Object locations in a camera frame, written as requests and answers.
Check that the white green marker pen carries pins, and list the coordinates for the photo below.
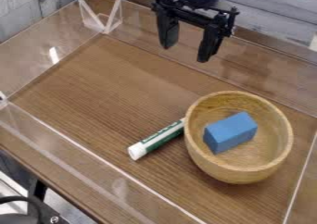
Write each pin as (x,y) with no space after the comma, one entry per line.
(144,147)

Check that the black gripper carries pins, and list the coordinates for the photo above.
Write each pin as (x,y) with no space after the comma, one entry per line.
(199,12)

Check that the clear acrylic tray walls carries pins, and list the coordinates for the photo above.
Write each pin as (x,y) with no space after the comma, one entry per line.
(89,86)

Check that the black metal stand base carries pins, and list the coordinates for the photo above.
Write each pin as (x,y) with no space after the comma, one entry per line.
(33,217)

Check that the blue foam block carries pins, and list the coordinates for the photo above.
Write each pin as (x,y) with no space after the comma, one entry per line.
(231,131)

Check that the brown wooden bowl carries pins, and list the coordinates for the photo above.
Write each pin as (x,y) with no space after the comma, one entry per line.
(254,160)

